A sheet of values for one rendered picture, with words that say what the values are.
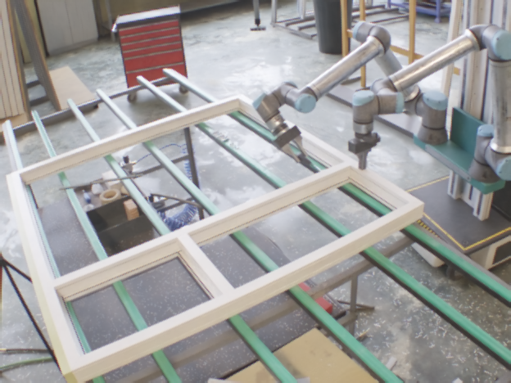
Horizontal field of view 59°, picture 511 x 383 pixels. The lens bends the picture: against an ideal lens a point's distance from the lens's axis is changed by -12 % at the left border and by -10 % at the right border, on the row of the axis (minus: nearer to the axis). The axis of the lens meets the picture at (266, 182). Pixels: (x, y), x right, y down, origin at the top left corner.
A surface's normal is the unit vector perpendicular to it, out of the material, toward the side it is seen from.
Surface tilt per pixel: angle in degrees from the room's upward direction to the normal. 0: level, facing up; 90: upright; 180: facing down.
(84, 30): 90
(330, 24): 94
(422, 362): 0
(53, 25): 90
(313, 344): 0
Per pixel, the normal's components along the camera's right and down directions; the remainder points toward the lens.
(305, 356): -0.07, -0.84
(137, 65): 0.19, 0.51
